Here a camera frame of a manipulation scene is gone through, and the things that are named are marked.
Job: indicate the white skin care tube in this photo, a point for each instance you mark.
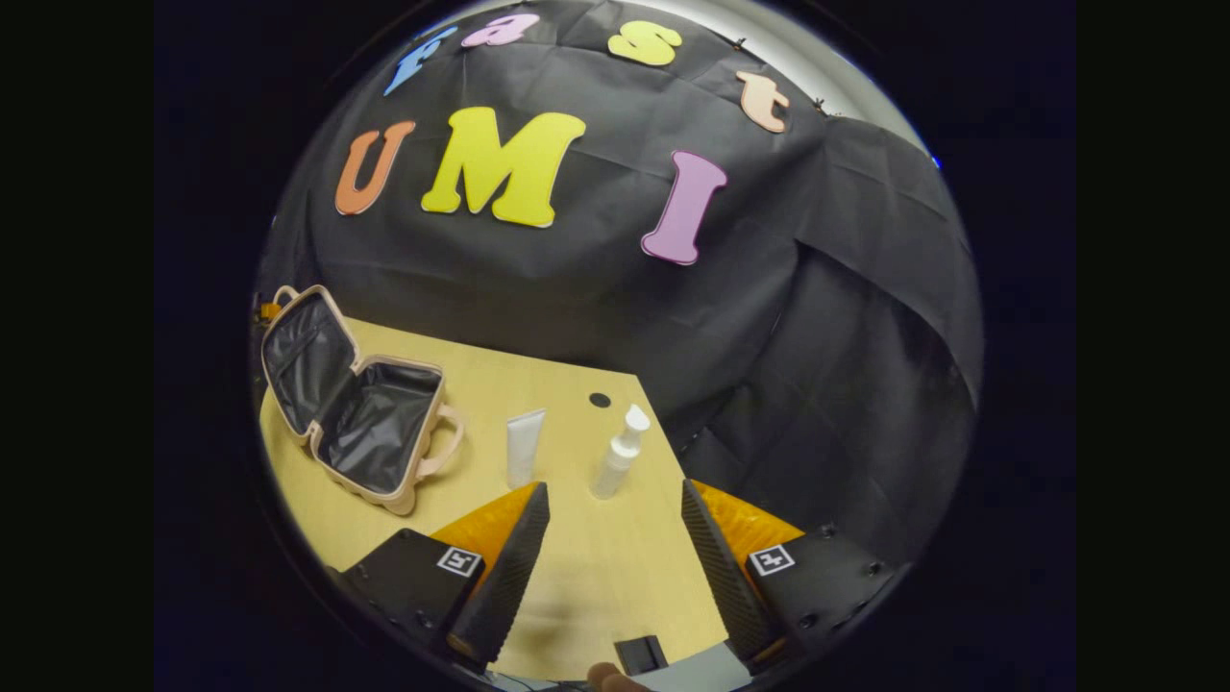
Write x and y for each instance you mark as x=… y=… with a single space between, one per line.
x=525 y=447

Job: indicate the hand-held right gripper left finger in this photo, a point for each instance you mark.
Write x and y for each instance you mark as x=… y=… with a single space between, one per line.
x=509 y=577

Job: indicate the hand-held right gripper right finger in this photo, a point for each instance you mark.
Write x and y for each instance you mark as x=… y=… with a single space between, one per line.
x=725 y=577

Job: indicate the pink suitcase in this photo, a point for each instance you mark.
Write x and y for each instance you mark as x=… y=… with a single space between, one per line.
x=375 y=423

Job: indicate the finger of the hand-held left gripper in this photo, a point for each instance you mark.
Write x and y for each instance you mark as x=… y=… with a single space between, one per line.
x=269 y=311

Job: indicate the black backdrop cloth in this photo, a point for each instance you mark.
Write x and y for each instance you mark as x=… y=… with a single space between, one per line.
x=596 y=308

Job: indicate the white pump bottle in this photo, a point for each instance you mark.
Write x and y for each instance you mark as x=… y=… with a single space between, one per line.
x=615 y=466

